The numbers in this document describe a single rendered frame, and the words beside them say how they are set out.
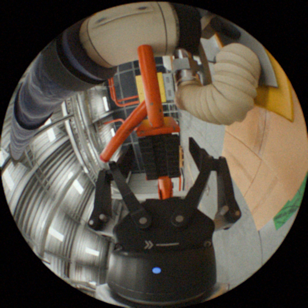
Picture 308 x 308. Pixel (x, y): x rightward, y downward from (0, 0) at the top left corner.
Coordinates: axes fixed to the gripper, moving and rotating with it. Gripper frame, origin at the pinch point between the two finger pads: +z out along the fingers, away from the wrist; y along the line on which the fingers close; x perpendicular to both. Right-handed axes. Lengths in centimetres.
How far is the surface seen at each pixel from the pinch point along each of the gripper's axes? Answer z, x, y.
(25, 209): -82, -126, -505
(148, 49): -3.2, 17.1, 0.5
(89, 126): 440, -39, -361
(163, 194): -3.1, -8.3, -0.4
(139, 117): -1.2, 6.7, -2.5
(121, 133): -1.2, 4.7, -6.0
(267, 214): -13, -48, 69
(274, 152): -5.6, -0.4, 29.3
